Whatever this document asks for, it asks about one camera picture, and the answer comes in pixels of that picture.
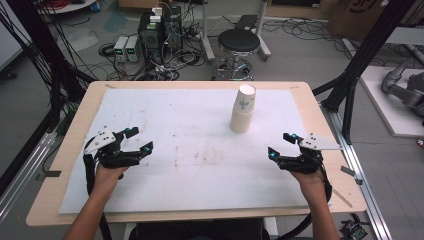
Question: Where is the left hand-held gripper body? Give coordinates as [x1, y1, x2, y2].
[83, 125, 143, 169]

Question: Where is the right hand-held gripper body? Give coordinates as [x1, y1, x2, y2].
[277, 132, 343, 175]

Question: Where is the stack of paper cups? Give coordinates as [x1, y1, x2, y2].
[229, 83, 257, 135]

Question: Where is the person's left hand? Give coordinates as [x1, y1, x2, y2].
[89, 163, 130, 202]

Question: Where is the person's right hand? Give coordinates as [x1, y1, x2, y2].
[289, 169, 327, 205]

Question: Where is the wooden table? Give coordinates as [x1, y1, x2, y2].
[25, 80, 368, 228]

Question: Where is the thin wooden stick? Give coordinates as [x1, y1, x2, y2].
[332, 187, 354, 209]

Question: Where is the white foam mat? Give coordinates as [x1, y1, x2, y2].
[58, 87, 333, 215]

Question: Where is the grey bench power supply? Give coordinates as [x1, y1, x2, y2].
[125, 35, 142, 63]
[113, 35, 130, 63]

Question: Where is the green circuit board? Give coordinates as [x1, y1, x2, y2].
[339, 219, 370, 240]

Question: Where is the white floor board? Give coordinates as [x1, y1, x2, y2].
[359, 65, 424, 139]

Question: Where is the person's dark clothing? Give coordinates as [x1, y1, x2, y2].
[127, 217, 272, 240]

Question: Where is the black computer tower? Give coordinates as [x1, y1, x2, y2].
[137, 5, 184, 66]

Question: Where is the white stand leg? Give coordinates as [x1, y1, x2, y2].
[199, 0, 217, 65]
[254, 0, 273, 63]

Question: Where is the black round stool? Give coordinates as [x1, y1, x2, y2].
[210, 27, 261, 82]

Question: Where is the black flat laptop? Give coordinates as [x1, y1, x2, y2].
[234, 14, 260, 32]

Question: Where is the cardboard box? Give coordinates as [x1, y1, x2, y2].
[327, 0, 424, 42]

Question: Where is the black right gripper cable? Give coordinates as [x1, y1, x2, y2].
[275, 159, 334, 240]

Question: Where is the aluminium rail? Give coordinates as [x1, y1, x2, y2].
[0, 130, 58, 222]
[320, 102, 394, 240]

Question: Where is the coiled black floor cable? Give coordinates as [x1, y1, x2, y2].
[97, 42, 116, 58]

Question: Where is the black frame post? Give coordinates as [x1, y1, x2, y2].
[5, 0, 88, 134]
[312, 0, 418, 145]

